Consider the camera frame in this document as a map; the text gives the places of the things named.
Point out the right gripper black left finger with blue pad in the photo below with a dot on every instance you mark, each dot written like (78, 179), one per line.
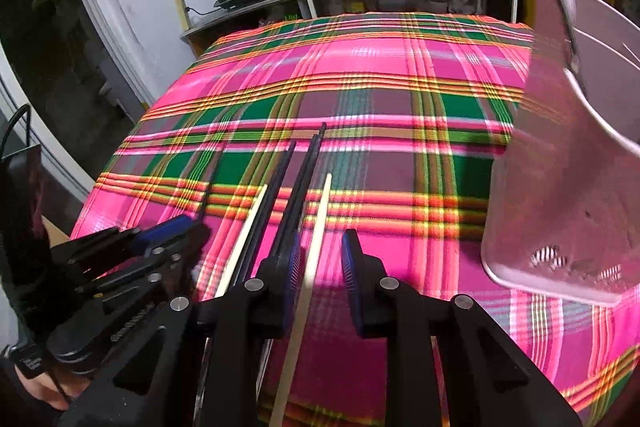
(196, 364)

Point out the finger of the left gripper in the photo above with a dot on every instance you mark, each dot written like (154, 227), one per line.
(109, 284)
(111, 244)

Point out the pink plastic utensil basket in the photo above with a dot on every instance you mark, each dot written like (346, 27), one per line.
(563, 214)

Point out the thin dark metal chopstick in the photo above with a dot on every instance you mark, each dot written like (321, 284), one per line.
(202, 208)

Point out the person's left hand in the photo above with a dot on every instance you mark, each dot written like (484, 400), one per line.
(59, 387)

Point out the yellow power strip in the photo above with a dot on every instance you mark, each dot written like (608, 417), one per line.
(183, 14)

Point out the pink plaid tablecloth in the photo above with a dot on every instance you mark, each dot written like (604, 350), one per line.
(417, 108)

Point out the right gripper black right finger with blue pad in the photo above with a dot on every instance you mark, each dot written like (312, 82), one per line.
(448, 362)

